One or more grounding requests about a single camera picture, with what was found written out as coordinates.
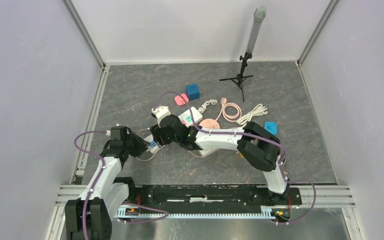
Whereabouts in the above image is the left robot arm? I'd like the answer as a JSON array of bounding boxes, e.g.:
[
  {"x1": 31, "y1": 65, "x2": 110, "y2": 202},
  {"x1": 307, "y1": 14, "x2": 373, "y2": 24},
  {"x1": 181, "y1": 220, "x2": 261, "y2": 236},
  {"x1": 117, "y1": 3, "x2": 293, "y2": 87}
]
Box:
[{"x1": 64, "y1": 125, "x2": 150, "y2": 240}]

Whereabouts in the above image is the white power strip cord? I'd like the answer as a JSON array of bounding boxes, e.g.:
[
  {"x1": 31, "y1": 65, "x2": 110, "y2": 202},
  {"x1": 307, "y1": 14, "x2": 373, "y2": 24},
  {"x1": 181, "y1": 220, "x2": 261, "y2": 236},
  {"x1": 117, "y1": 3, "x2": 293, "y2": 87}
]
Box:
[{"x1": 226, "y1": 103, "x2": 269, "y2": 131}]

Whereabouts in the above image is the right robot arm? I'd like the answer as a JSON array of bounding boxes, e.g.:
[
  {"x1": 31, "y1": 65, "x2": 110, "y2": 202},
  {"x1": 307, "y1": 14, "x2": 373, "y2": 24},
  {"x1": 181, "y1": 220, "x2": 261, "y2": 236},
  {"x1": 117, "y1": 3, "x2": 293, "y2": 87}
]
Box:
[{"x1": 150, "y1": 115, "x2": 289, "y2": 204}]

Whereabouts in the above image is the white slotted cable duct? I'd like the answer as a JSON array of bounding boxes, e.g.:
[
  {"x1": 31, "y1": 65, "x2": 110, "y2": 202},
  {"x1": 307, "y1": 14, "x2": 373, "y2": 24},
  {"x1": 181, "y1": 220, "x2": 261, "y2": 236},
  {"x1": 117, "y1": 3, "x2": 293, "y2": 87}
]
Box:
[{"x1": 114, "y1": 206, "x2": 275, "y2": 220}]

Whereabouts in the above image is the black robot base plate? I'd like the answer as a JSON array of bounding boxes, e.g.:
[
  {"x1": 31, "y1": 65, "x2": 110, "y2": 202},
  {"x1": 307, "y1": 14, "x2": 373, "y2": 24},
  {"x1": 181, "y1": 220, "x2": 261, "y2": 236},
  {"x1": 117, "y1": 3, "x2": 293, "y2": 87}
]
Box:
[{"x1": 126, "y1": 184, "x2": 303, "y2": 215}]

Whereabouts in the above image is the grey microphone on tripod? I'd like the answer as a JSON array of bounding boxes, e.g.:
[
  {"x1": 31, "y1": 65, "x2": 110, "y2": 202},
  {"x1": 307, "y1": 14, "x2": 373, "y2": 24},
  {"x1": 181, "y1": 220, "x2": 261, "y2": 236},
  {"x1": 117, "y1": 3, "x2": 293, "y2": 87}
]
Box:
[{"x1": 219, "y1": 6, "x2": 267, "y2": 102}]

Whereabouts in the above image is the light blue cube adapter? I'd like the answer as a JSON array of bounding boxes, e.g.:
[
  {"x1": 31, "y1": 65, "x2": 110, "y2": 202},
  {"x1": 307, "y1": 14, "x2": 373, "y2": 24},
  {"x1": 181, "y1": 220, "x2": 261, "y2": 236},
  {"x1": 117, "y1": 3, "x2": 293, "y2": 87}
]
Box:
[{"x1": 264, "y1": 121, "x2": 278, "y2": 135}]

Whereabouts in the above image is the white dock with green inset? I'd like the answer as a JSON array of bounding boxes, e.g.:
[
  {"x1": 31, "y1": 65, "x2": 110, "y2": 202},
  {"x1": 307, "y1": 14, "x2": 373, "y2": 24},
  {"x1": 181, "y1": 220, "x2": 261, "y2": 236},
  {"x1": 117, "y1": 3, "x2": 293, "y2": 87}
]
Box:
[{"x1": 152, "y1": 108, "x2": 203, "y2": 151}]

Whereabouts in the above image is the pink coiled cable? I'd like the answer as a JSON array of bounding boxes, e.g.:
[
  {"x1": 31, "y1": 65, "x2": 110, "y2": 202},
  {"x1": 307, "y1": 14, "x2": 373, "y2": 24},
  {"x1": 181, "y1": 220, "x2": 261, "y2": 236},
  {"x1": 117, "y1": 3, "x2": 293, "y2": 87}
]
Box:
[{"x1": 215, "y1": 97, "x2": 243, "y2": 123}]

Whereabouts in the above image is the coral pink adapter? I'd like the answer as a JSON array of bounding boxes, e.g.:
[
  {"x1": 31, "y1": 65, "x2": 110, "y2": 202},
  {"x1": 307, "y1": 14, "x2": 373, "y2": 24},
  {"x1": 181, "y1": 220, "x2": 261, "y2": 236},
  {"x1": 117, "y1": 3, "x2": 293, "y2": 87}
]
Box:
[{"x1": 174, "y1": 93, "x2": 189, "y2": 106}]

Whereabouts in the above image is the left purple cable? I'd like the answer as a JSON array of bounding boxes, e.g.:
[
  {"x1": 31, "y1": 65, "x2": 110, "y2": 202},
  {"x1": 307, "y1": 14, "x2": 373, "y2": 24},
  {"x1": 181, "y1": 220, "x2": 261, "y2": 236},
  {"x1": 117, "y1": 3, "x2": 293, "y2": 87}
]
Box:
[{"x1": 73, "y1": 130, "x2": 170, "y2": 240}]

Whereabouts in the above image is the white coiled cable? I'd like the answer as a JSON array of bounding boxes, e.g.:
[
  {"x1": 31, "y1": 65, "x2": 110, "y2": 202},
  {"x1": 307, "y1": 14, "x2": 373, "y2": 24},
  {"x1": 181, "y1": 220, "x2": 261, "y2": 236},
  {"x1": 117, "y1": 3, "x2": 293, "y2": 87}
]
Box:
[{"x1": 196, "y1": 99, "x2": 219, "y2": 114}]

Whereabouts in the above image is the white power strip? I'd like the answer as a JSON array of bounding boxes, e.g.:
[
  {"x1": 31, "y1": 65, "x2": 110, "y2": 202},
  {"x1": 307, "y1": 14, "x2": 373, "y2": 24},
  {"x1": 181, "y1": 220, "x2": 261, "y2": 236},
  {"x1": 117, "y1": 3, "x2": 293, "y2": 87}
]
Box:
[{"x1": 198, "y1": 148, "x2": 218, "y2": 157}]

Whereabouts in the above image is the dark blue cube socket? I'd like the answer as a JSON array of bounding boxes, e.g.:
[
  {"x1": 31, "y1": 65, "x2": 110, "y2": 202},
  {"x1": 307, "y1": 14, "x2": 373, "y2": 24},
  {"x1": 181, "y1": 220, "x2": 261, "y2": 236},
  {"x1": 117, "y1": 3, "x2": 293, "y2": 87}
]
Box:
[{"x1": 185, "y1": 83, "x2": 201, "y2": 101}]

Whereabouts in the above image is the pink charging cable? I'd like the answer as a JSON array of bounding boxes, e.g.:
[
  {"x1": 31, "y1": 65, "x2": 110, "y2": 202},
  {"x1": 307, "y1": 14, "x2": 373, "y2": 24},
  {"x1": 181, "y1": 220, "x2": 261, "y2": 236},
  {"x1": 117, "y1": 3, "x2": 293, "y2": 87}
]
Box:
[{"x1": 134, "y1": 128, "x2": 206, "y2": 162}]

